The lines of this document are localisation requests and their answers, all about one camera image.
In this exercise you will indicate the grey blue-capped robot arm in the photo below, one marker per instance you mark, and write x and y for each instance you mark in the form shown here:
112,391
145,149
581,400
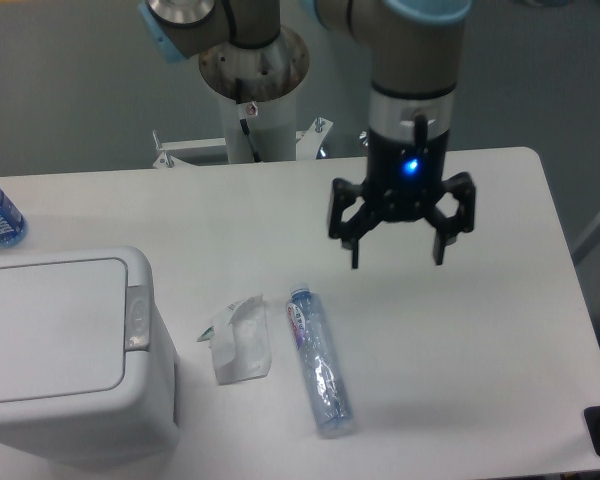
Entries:
415,51

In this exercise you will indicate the white push-lid trash can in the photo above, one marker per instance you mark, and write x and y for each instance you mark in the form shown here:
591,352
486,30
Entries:
88,369

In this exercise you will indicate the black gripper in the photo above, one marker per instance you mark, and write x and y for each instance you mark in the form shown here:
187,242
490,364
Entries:
403,184

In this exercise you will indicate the torn white plastic wrapper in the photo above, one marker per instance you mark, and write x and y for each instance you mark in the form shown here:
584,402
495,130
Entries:
239,342

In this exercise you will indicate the clear empty plastic bottle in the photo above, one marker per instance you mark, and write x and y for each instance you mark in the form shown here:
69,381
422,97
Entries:
323,379

